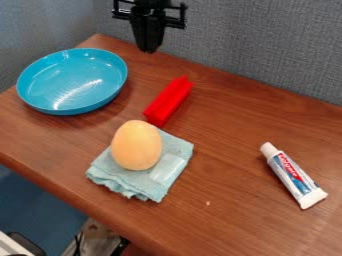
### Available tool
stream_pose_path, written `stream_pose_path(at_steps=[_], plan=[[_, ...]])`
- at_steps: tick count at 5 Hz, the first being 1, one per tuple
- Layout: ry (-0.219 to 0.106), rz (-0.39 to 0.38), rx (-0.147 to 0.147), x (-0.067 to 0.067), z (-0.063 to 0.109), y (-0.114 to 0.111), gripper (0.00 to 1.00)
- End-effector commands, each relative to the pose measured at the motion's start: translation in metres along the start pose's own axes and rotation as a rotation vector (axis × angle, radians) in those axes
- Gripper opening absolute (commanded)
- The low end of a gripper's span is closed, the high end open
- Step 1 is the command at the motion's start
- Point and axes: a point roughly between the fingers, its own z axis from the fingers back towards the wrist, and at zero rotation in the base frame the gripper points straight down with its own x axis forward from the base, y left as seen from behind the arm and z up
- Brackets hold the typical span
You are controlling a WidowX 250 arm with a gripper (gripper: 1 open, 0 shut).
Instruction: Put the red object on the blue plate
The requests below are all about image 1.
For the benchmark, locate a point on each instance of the red rectangular block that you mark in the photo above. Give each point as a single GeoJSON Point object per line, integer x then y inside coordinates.
{"type": "Point", "coordinates": [168, 101]}

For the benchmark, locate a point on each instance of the white toothpaste tube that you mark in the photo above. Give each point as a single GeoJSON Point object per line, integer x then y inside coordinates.
{"type": "Point", "coordinates": [303, 187]}

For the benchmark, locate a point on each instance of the grey table leg base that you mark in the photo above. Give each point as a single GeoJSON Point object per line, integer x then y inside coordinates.
{"type": "Point", "coordinates": [97, 240]}

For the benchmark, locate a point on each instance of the orange egg-shaped sponge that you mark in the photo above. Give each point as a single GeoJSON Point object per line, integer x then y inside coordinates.
{"type": "Point", "coordinates": [137, 145]}

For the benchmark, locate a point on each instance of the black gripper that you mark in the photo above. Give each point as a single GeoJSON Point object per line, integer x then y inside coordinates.
{"type": "Point", "coordinates": [153, 14]}

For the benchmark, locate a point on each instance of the blue plate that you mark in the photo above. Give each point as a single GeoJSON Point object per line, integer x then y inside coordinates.
{"type": "Point", "coordinates": [73, 81]}

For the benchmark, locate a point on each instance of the light blue folded cloth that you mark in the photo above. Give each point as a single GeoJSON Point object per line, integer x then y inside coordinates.
{"type": "Point", "coordinates": [149, 184]}

